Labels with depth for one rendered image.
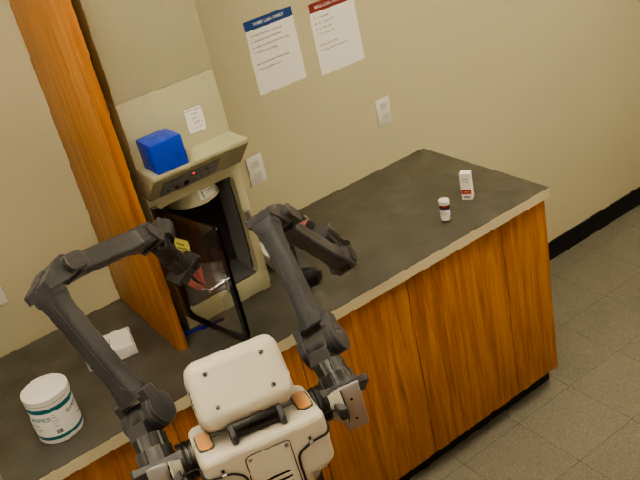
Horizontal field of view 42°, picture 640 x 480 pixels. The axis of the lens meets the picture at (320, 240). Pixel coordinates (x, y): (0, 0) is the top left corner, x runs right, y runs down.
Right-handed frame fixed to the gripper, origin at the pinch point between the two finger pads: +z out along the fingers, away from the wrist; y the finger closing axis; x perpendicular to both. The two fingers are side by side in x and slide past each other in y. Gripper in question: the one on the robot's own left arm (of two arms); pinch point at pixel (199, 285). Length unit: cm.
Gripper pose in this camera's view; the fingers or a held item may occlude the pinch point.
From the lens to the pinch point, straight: 244.8
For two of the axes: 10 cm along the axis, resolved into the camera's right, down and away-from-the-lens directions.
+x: 7.1, 2.0, -6.8
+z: 4.7, 5.9, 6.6
